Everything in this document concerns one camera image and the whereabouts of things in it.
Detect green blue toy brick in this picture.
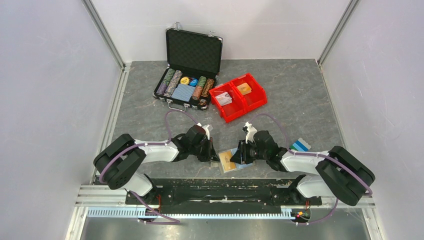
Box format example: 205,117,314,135
289,138,312,152

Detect red plastic bin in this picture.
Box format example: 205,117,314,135
230,73,268,112
209,82,247,123

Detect left red plastic bin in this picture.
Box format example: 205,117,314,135
209,82,247,123

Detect white cards in bin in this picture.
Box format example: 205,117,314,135
215,92,233,106

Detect orange cards in bin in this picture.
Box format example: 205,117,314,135
237,82,252,95

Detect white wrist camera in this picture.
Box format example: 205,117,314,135
197,122,213,140
242,121,257,143

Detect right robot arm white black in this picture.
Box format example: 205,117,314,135
230,130,376,206

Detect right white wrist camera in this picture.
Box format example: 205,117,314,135
242,121,257,143

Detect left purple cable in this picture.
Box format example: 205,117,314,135
98,109,202,225

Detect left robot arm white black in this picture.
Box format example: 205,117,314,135
93,123,218,204

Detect white cable duct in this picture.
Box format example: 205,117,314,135
86,206,295,220

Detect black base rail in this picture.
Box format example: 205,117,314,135
142,178,322,214

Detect blue playing card deck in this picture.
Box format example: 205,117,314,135
171,83,195,102

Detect right red plastic bin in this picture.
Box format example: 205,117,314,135
230,73,268,112

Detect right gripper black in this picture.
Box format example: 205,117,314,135
230,139,269,165

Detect gold VIP card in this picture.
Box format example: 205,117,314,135
218,149,237,173

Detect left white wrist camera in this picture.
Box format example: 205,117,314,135
197,122,213,140

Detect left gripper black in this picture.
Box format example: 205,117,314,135
189,137,220,163

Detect black poker chip case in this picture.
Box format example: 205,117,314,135
152,22,224,111

